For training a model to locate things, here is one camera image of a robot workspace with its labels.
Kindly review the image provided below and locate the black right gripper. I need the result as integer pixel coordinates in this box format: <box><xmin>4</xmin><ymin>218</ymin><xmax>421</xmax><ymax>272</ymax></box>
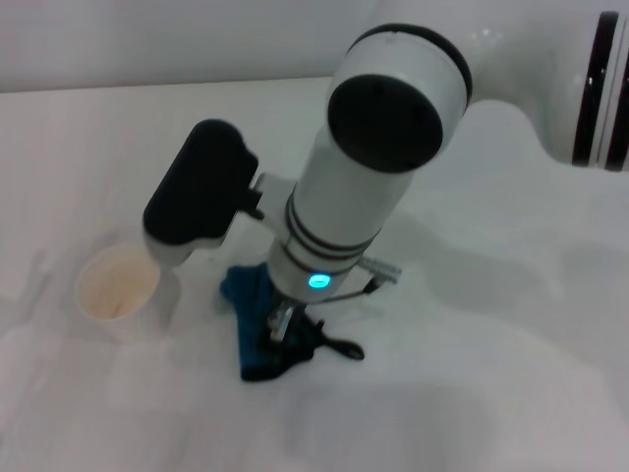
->
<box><xmin>258</xmin><ymin>292</ymin><xmax>310</xmax><ymax>352</ymax></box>

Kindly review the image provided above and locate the blue rag with black loop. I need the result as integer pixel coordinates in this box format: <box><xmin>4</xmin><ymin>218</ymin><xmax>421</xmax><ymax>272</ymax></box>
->
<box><xmin>218</xmin><ymin>262</ymin><xmax>366</xmax><ymax>384</ymax></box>

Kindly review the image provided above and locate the white paper cup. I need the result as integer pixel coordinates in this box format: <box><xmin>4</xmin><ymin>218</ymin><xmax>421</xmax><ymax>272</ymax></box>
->
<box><xmin>74</xmin><ymin>242</ymin><xmax>182</xmax><ymax>346</ymax></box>

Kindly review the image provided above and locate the right wrist cable with connector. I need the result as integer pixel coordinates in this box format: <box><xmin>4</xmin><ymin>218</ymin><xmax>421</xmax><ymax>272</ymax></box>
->
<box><xmin>322</xmin><ymin>257</ymin><xmax>403</xmax><ymax>302</ymax></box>

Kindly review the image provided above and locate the black right wrist camera housing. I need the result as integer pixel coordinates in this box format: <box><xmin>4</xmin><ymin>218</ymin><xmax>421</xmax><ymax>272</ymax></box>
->
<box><xmin>142</xmin><ymin>118</ymin><xmax>260</xmax><ymax>269</ymax></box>

